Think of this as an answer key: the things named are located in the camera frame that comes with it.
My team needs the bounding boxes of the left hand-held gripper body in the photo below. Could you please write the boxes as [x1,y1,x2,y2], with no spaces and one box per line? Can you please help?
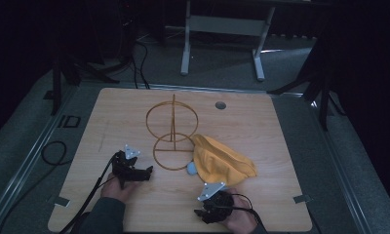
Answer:
[111,144,146,190]

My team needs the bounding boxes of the grey tape piece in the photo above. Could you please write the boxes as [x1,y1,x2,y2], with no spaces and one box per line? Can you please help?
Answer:
[54,195,71,208]
[292,193,313,205]

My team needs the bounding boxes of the black metal stand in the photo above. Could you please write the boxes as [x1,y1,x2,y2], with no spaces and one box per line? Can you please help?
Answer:
[266,35,347,133]
[42,48,121,117]

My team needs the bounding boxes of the person's right hand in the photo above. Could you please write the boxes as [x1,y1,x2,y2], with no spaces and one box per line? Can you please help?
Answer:
[219,187,259,234]

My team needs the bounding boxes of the black looped floor cable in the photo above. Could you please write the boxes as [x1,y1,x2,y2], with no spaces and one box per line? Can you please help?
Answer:
[40,139,70,167]

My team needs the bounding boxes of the person's left hand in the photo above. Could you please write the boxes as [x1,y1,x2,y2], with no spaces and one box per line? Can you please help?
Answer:
[99,174,142,205]

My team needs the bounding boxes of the black hanging cables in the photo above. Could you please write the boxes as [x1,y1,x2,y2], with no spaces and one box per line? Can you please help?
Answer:
[130,38,151,91]

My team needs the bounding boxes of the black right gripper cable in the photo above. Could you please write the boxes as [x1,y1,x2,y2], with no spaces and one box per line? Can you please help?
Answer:
[215,192,269,234]

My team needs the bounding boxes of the light blue round tag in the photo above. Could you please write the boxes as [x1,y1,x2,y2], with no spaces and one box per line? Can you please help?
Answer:
[185,161,199,176]

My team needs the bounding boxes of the yellow cloth hat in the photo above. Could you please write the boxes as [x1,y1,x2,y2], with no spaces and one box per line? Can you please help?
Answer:
[190,134,258,187]

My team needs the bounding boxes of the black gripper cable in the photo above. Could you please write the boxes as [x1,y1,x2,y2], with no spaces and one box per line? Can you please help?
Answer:
[215,192,269,234]
[58,153,120,234]

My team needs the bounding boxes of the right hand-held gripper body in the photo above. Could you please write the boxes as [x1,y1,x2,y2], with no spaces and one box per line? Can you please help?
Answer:
[196,181,235,225]

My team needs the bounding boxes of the gold wire hat stand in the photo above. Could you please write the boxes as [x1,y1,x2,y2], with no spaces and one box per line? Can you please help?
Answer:
[145,94,200,172]

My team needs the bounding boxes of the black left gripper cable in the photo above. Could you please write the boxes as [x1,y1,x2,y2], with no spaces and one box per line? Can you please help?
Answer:
[58,153,120,234]

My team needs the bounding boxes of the white metal desk frame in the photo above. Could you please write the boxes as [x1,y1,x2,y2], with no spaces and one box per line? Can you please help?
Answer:
[179,0,277,82]

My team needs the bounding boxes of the black rectangular floor bracket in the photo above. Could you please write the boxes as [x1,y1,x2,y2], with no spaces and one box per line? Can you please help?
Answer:
[57,114,82,129]

